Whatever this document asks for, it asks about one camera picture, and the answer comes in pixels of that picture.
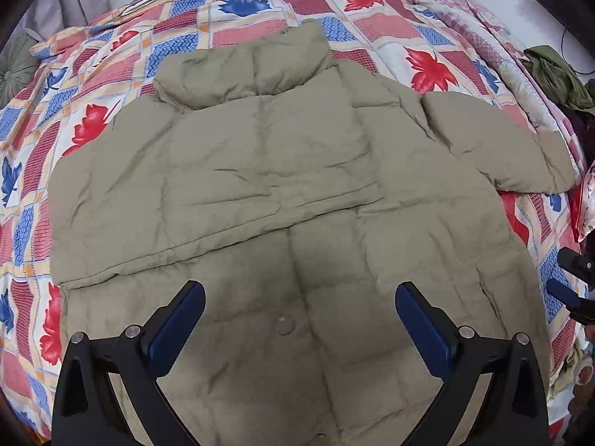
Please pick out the olive puffer jacket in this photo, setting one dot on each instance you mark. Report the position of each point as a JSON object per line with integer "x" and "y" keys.
{"x": 279, "y": 172}

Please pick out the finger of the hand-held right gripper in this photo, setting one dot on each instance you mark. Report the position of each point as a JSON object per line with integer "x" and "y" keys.
{"x": 576, "y": 262}
{"x": 565, "y": 293}

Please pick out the round grey-green cushion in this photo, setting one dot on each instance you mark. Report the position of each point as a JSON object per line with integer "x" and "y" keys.
{"x": 11, "y": 74}

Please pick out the leaf print patchwork bedspread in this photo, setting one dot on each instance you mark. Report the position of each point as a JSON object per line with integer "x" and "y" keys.
{"x": 116, "y": 69}

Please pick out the green cloth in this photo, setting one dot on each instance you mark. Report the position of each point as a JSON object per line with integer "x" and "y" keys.
{"x": 553, "y": 74}

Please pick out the pale floral quilt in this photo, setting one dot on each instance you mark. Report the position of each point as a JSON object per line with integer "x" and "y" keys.
{"x": 465, "y": 9}

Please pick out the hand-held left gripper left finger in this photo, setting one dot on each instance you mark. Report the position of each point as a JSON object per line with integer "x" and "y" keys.
{"x": 179, "y": 320}

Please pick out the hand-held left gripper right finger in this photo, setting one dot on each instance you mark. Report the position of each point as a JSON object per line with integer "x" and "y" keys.
{"x": 425, "y": 330}

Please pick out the dark purple cloth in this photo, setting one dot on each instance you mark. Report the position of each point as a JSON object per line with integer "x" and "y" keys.
{"x": 581, "y": 125}

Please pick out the brown fuzzy object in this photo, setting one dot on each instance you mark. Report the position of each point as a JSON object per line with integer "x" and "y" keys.
{"x": 584, "y": 385}

